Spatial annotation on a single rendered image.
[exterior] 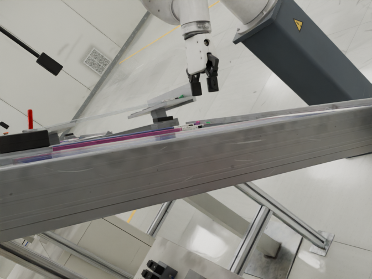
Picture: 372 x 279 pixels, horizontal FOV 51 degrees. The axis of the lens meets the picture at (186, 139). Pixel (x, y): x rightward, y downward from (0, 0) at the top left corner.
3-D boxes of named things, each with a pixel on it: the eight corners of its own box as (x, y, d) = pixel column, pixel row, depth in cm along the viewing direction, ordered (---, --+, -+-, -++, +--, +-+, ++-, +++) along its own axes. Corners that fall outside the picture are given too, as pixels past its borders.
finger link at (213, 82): (220, 65, 105) (223, 89, 106) (214, 67, 108) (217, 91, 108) (210, 66, 104) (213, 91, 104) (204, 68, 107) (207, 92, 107)
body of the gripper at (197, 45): (217, 27, 108) (223, 68, 108) (199, 36, 117) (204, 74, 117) (193, 27, 104) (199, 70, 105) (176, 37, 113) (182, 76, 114)
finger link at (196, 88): (199, 72, 116) (202, 95, 116) (194, 74, 118) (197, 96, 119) (190, 73, 114) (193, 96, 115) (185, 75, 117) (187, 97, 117)
